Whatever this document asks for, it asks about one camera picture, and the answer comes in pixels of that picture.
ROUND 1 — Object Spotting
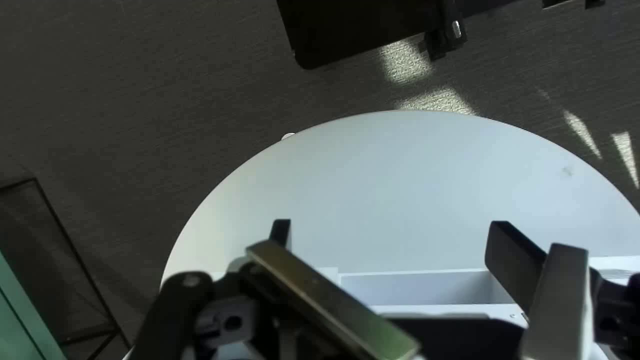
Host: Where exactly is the gripper metal black right finger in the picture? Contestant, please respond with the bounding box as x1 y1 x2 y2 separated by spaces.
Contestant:
484 220 601 360

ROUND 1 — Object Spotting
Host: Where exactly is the gripper metal black left finger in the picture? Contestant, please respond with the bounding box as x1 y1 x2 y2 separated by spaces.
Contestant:
235 219 423 360

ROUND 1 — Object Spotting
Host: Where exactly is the white toy kitchen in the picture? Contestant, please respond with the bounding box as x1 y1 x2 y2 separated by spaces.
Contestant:
225 251 640 360

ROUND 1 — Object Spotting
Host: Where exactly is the white round platform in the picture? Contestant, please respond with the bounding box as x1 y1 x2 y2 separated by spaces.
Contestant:
157 109 640 316

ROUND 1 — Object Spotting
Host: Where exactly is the green table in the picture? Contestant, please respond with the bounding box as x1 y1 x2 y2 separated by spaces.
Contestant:
0 251 67 360

